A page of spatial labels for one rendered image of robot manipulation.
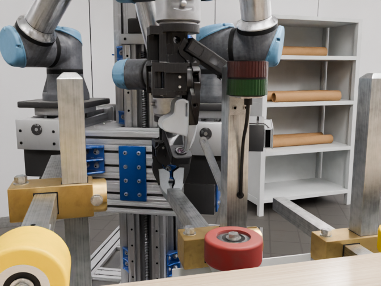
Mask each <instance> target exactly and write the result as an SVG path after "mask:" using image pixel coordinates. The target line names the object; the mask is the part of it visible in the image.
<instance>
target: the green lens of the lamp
mask: <svg viewBox="0 0 381 286"><path fill-rule="evenodd" d="M267 94H268V79H227V81H226V95H267Z"/></svg>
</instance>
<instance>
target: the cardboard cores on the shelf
mask: <svg viewBox="0 0 381 286"><path fill-rule="evenodd" d="M327 53H328V50H327V48H326V47H289V46H283V49H282V55H291V56H327ZM340 99H341V91H339V90H298V91H268V94H267V102H311V101H335V100H340ZM332 142H333V136H332V135H331V134H324V135H323V133H322V132H316V133H294V134H274V135H273V148H277V147H285V146H299V145H313V144H328V143H332Z"/></svg>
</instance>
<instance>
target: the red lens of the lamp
mask: <svg viewBox="0 0 381 286"><path fill-rule="evenodd" d="M268 67H269V62H267V61H230V62H227V77H246V78H254V77H268Z"/></svg>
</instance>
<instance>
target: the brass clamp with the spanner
mask: <svg viewBox="0 0 381 286"><path fill-rule="evenodd" d="M215 228H220V225H219V226H207V227H200V228H194V231H195V232H196V235H193V236H186V235H184V234H183V232H184V231H185V229H178V230H177V256H178V258H179V260H180V262H181V264H182V266H183V268H184V269H185V270H189V269H194V268H204V267H209V266H208V265H207V263H206V262H205V258H204V238H205V234H206V233H207V232H209V231H210V230H212V229H215ZM247 229H251V230H254V231H256V232H257V233H259V235H261V236H262V234H261V231H260V229H259V228H257V227H256V226H250V227H247Z"/></svg>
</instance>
